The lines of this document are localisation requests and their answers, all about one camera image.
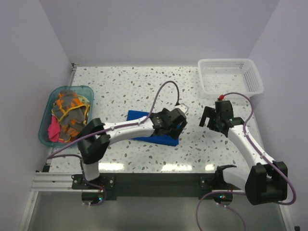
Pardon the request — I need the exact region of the blue towel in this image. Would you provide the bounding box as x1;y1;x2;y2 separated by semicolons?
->
127;110;179;146

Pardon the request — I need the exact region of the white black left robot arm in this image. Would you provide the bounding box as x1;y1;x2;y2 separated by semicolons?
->
76;104;188;189

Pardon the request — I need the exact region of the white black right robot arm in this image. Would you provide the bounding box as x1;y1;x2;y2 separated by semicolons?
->
199;100;288;205

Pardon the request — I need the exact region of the white plastic mesh basket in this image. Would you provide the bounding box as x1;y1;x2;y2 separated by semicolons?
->
198;59;264;99

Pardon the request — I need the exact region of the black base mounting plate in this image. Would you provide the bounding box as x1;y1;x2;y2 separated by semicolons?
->
71;173;237;203

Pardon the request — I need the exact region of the green patterned towel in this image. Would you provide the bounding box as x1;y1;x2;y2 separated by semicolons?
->
78;95;90;104

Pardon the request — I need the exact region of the teal plastic bin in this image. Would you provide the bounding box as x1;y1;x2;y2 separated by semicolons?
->
38;85;94;148

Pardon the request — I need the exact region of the pink towel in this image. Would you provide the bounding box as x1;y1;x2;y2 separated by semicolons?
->
48;116;61;142

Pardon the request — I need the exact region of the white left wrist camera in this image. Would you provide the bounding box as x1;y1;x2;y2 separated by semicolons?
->
175;103;189;114

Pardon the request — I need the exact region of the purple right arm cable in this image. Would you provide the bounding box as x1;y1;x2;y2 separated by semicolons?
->
196;92;297;231

